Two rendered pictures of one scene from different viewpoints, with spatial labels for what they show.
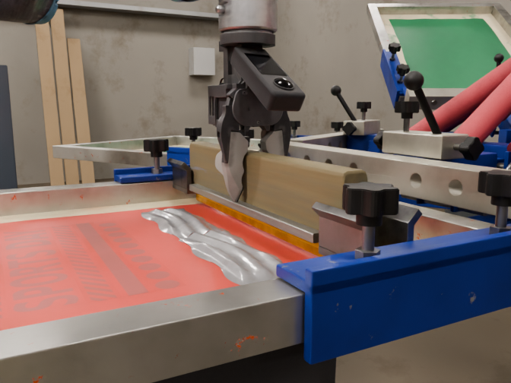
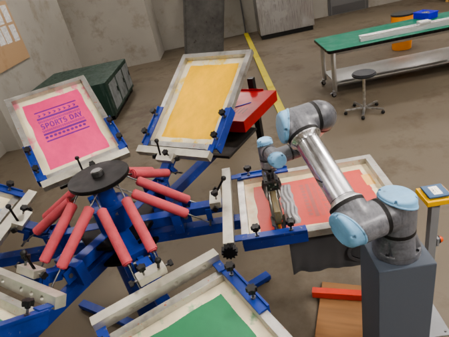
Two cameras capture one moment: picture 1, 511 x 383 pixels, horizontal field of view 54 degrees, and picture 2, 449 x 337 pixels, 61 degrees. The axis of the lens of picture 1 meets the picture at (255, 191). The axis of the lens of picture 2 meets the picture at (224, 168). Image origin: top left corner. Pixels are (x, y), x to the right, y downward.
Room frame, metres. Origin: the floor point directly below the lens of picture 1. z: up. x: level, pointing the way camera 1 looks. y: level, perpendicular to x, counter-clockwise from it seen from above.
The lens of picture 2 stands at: (2.14, 0.73, 2.15)
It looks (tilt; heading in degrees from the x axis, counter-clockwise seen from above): 29 degrees down; 213
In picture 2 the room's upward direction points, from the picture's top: 13 degrees counter-clockwise
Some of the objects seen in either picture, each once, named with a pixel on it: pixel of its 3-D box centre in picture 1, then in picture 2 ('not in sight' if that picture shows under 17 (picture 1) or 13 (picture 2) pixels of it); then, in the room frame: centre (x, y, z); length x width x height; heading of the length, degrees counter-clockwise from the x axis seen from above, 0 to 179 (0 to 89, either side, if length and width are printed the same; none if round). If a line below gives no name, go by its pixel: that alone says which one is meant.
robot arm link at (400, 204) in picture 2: not in sight; (395, 209); (1.11, 0.63, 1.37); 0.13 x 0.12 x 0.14; 135
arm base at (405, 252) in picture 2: not in sight; (396, 237); (1.10, 0.64, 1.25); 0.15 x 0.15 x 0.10
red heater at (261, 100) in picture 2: not in sight; (236, 109); (-0.37, -0.70, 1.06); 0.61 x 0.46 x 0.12; 178
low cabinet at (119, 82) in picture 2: not in sight; (83, 94); (-2.74, -5.31, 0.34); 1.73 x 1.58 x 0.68; 29
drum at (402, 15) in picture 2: not in sight; (401, 31); (-5.63, 0.02, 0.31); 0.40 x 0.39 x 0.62; 121
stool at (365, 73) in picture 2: not in sight; (362, 93); (-2.73, -0.16, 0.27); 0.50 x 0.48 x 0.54; 24
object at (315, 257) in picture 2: not in sight; (335, 247); (0.69, 0.32, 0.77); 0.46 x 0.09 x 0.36; 118
